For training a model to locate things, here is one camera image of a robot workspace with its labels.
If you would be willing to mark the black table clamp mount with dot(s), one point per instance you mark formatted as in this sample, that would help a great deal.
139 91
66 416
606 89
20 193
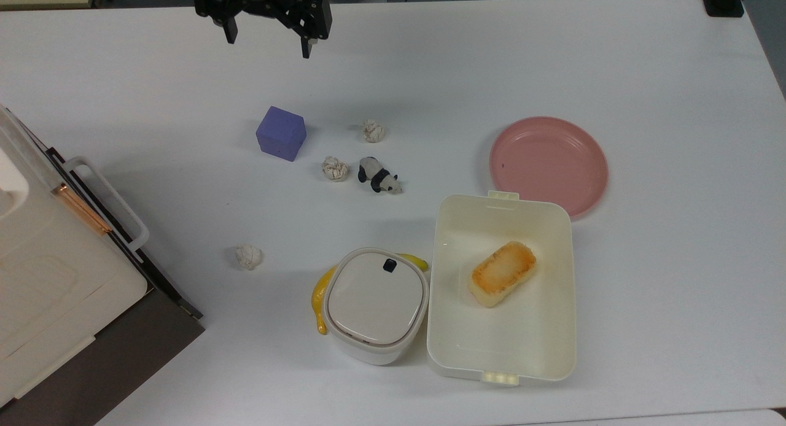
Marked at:
723 1

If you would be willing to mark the pink plate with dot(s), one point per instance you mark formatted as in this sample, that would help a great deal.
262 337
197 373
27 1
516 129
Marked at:
548 166

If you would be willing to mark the purple cube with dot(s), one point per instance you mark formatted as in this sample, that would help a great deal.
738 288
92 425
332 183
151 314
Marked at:
281 133

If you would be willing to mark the cream plastic lunch box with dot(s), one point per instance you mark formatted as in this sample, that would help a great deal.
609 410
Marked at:
540 334

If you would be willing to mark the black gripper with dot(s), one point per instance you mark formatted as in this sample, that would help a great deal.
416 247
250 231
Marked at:
264 5

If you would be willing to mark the panda toy figure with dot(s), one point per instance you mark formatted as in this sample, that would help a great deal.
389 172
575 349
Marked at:
379 175

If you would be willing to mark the yellow banana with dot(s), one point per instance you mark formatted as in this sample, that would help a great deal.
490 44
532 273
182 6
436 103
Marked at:
320 297

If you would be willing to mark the white toaster oven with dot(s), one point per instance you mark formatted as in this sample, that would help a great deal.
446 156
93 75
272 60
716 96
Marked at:
55 278

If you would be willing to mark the small white lidded bin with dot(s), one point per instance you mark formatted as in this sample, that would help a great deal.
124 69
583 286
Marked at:
376 303

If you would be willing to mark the crumpled white paper ball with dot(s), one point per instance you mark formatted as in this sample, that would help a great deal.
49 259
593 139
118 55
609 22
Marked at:
373 131
249 256
334 169

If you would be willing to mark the toasted bread piece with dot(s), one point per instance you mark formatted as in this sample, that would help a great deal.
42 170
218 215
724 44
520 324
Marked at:
502 274

